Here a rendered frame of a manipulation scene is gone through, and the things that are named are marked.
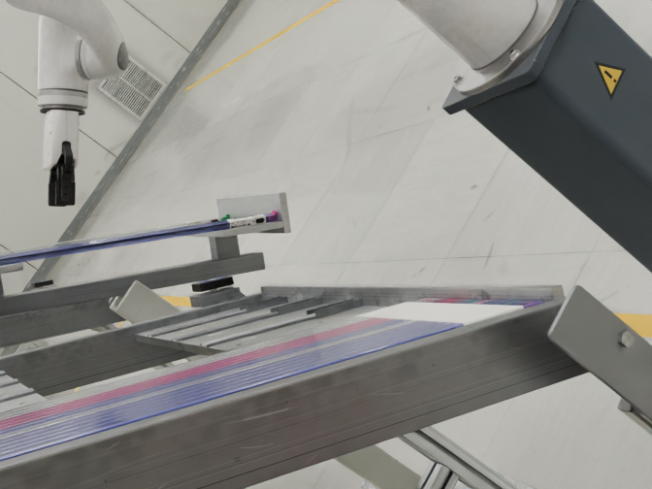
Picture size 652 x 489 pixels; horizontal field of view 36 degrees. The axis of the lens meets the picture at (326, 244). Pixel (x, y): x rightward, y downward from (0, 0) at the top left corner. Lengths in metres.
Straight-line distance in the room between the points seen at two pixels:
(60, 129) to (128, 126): 7.37
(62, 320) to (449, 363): 1.45
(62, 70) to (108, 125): 7.31
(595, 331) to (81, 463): 0.39
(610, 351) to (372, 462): 1.09
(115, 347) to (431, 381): 0.68
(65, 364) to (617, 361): 0.78
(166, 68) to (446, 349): 8.59
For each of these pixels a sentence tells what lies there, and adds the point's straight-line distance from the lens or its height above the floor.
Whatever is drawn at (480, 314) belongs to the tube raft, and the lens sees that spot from 0.84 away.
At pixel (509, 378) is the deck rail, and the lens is 0.80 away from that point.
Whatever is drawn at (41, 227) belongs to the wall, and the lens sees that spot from 8.86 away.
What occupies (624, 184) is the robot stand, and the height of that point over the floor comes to 0.47.
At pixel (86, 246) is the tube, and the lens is 1.52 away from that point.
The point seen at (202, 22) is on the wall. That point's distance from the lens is 9.49.
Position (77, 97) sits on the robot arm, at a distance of 1.76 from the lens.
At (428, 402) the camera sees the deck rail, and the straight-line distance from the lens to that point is 0.76.
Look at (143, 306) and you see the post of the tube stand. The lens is 1.66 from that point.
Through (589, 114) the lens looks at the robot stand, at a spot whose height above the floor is 0.59.
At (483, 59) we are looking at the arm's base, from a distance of 1.34.
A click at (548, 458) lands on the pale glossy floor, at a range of 1.97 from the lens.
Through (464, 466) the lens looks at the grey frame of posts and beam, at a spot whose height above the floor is 0.28.
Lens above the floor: 1.17
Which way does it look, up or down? 19 degrees down
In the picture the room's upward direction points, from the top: 53 degrees counter-clockwise
